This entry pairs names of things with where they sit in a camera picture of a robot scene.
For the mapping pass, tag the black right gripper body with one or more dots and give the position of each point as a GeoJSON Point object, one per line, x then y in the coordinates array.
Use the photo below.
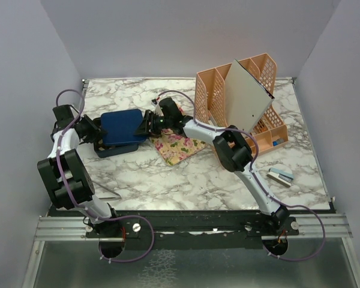
{"type": "Point", "coordinates": [165, 123]}

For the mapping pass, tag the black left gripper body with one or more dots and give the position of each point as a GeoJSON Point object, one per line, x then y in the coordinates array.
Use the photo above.
{"type": "Point", "coordinates": [89, 130]}

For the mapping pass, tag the blue box lid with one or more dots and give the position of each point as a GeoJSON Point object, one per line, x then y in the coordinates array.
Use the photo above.
{"type": "Point", "coordinates": [121, 127]}

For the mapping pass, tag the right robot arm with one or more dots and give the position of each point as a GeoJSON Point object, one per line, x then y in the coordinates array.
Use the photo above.
{"type": "Point", "coordinates": [233, 152]}

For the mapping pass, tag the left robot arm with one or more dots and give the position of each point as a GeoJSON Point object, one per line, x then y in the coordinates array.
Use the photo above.
{"type": "Point", "coordinates": [65, 178]}

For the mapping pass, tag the floral serving tray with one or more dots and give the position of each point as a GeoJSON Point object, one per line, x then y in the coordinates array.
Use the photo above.
{"type": "Point", "coordinates": [174, 148]}

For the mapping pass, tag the peach plastic desk organizer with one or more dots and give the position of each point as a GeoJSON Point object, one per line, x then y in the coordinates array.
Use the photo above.
{"type": "Point", "coordinates": [210, 101]}

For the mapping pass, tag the grey board in organizer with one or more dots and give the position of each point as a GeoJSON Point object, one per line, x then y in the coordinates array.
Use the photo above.
{"type": "Point", "coordinates": [246, 99]}

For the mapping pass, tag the small blue cap item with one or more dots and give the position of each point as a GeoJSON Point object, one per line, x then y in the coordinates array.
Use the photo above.
{"type": "Point", "coordinates": [277, 142]}

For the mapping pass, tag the stapler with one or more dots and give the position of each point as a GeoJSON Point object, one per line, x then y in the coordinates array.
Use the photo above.
{"type": "Point", "coordinates": [281, 177]}

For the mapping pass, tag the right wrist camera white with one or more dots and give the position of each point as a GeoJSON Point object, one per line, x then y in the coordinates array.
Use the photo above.
{"type": "Point", "coordinates": [157, 109]}

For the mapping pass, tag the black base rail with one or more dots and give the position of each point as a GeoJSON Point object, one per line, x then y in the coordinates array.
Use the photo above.
{"type": "Point", "coordinates": [183, 230]}

